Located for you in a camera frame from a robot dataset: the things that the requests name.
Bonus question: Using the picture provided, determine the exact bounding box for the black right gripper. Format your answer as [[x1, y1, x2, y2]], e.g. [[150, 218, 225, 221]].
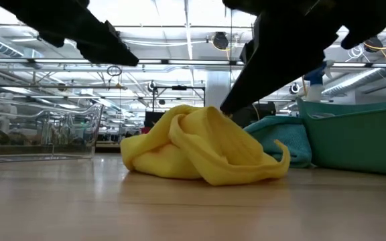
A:
[[219, 0, 386, 115]]

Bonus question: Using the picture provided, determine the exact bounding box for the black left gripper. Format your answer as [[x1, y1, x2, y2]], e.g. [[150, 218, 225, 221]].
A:
[[0, 0, 140, 67]]

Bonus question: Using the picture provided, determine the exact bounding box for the blue microfiber towel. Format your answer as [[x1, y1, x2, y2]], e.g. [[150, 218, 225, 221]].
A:
[[243, 115, 314, 169]]

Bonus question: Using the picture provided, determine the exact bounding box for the yellow microfiber towel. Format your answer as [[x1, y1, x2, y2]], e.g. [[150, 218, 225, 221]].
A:
[[119, 104, 292, 187]]

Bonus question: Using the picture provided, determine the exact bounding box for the spray bottle with blue trigger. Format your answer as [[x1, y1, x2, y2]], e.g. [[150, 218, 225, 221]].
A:
[[303, 59, 336, 103]]

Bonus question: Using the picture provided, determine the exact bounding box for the clear plastic basket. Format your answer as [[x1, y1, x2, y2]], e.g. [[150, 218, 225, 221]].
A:
[[0, 100, 104, 164]]

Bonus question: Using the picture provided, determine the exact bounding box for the white humanoid robot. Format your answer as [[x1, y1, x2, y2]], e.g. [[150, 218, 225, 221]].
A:
[[0, 92, 19, 137]]

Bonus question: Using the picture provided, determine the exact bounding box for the teal plastic basket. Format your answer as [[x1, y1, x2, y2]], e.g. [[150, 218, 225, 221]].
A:
[[296, 96, 386, 177]]

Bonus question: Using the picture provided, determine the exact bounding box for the black hanging cable loop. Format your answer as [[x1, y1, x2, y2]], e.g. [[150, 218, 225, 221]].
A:
[[107, 65, 123, 77]]

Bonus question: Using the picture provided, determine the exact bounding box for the black ceiling cord reel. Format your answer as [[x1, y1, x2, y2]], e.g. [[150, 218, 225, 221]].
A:
[[212, 31, 230, 50]]

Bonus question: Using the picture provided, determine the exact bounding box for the black metal stand frame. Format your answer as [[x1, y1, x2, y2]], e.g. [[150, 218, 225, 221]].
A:
[[151, 84, 206, 113]]

